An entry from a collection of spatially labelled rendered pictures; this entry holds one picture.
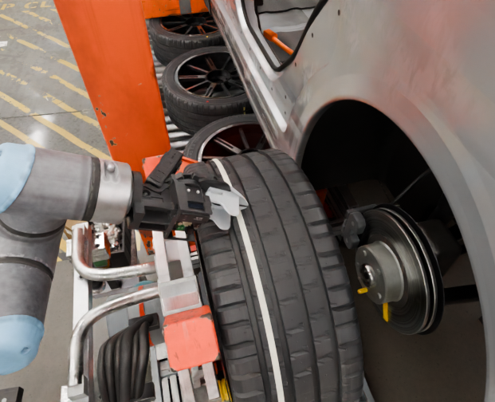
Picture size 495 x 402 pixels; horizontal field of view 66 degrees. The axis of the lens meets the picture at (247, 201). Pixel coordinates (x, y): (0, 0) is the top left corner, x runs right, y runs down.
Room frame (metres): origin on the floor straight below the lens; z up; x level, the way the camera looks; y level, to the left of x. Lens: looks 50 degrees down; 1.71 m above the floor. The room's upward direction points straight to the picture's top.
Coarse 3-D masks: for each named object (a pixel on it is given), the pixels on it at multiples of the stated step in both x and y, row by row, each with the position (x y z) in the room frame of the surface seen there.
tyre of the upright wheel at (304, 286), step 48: (240, 192) 0.48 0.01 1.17; (288, 192) 0.47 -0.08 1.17; (240, 240) 0.37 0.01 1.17; (288, 240) 0.37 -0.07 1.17; (336, 240) 0.38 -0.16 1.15; (240, 288) 0.29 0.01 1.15; (288, 288) 0.29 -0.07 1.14; (336, 288) 0.30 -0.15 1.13; (240, 336) 0.23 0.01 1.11; (288, 336) 0.23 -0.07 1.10; (336, 336) 0.24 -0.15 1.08; (240, 384) 0.17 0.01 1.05; (288, 384) 0.18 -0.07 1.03; (336, 384) 0.18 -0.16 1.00
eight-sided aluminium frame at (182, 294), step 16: (160, 240) 0.40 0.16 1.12; (160, 256) 0.37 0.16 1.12; (160, 272) 0.33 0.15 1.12; (192, 272) 0.33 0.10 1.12; (160, 288) 0.30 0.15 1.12; (176, 288) 0.30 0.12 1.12; (192, 288) 0.30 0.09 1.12; (176, 304) 0.28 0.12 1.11; (192, 304) 0.28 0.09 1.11; (192, 368) 0.32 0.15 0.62; (208, 368) 0.20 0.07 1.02; (192, 384) 0.19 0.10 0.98; (208, 384) 0.18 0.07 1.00; (192, 400) 0.16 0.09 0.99; (208, 400) 0.16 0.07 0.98
